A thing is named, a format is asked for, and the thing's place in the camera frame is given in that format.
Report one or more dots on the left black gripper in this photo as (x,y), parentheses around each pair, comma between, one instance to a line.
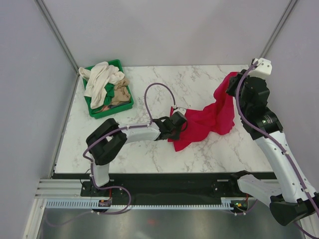
(176,137)

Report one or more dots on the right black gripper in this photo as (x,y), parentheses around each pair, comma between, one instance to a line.
(234,81)

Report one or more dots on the red t shirt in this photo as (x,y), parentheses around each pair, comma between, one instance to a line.
(217,117)

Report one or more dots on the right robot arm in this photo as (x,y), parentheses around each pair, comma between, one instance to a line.
(268,134)

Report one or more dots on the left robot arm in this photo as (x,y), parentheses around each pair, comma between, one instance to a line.
(104,144)

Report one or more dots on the beige tan t shirt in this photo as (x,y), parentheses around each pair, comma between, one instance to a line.
(121,93)

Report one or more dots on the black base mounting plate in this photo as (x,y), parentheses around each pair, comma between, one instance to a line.
(165,188)

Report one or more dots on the green t shirt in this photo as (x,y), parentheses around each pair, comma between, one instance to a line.
(109,88)

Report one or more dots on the cream white t shirt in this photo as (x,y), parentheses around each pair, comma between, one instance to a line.
(97,78)

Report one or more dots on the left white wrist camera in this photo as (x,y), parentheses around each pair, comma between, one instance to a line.
(178,109)

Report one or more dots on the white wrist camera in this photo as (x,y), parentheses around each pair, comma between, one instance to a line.
(178,109)
(262,69)

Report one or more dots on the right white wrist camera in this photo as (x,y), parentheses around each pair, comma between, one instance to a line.
(262,69)

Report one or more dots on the white slotted cable duct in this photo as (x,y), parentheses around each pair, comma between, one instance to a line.
(98,204)

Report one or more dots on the right aluminium frame post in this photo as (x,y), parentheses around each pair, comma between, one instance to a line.
(279,26)

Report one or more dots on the aluminium frame post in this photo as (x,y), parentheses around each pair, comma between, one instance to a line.
(56,32)
(279,26)

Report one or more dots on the aluminium front rail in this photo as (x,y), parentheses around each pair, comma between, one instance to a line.
(54,188)

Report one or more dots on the left aluminium frame post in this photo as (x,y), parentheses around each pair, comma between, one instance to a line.
(56,32)

